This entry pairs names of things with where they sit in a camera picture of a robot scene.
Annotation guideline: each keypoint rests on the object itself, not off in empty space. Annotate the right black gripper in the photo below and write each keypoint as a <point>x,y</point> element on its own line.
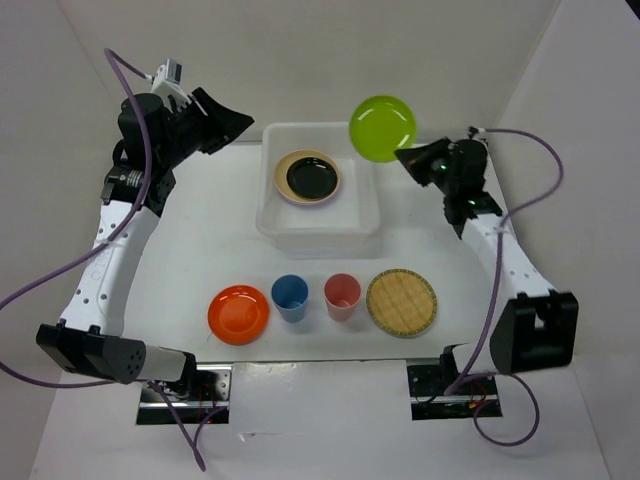
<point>416,159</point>

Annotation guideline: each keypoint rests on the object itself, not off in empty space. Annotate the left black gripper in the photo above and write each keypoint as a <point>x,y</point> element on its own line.
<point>222,126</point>

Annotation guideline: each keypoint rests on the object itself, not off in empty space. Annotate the lime green plate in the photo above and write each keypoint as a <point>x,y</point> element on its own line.
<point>379,126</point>

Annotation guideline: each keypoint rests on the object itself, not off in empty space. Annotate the beige bear print plate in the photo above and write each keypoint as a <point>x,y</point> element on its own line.
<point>285,162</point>

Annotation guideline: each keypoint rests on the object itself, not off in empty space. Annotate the black plastic plate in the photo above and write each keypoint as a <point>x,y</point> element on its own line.
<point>312,178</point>

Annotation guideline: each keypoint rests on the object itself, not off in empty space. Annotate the pink plastic cup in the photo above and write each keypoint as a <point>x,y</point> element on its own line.
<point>342,294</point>

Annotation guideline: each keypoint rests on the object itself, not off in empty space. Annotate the blue plastic cup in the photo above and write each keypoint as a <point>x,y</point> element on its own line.
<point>290,294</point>

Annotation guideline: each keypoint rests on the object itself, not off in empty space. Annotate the lilac plastic plate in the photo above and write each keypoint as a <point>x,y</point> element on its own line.
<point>300,201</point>

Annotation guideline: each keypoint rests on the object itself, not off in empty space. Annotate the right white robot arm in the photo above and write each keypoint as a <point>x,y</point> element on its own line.
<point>530,325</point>

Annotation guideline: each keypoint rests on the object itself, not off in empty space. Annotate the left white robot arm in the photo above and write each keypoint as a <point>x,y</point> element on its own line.
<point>157,136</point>

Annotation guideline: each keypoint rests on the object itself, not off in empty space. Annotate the white plastic bin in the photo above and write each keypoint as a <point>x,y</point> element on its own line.
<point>345,227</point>

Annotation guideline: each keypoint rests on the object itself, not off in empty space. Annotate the round bamboo woven plate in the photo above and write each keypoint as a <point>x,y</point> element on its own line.
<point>401,303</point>

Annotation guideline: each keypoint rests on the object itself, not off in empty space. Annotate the orange plastic plate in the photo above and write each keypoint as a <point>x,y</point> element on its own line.
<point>238,315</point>

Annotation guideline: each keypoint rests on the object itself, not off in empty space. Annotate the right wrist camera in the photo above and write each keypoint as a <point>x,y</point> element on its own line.
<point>475,132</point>

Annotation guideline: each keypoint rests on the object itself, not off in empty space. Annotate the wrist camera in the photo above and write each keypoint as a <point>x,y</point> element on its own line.
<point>475,132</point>
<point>167,78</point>

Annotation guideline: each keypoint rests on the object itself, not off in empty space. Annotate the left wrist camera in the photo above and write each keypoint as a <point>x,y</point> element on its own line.
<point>167,78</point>

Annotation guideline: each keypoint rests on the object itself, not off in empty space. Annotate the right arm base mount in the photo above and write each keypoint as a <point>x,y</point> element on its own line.
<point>428,402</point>

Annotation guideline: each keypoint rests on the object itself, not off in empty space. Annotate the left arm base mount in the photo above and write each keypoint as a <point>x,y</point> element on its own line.
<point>206,400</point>

